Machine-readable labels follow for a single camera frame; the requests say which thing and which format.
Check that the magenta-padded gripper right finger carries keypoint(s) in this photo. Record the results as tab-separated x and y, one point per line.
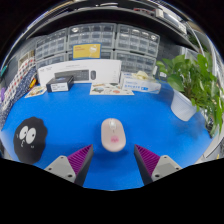
161	166

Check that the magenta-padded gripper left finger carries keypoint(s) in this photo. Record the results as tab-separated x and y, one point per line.
63	166

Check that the pink computer mouse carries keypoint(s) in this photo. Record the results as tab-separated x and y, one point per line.
113	135

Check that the black fuzzy-shaped mouse pad with eyes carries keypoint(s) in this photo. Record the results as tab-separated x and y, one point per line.
30	143

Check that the small black box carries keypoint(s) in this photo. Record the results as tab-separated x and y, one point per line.
60	83

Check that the checkered patterned cloth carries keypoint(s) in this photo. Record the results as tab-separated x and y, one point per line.
15	90

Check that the green potted plant white pot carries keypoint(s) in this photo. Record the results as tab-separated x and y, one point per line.
190	80

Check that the long white keyboard box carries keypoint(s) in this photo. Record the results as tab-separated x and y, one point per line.
106	70

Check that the beige woven basket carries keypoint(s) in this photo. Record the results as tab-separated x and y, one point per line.
26	59

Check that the yellow card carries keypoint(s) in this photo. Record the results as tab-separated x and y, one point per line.
86	51

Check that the dark wall shelf unit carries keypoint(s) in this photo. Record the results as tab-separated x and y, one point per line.
110	15

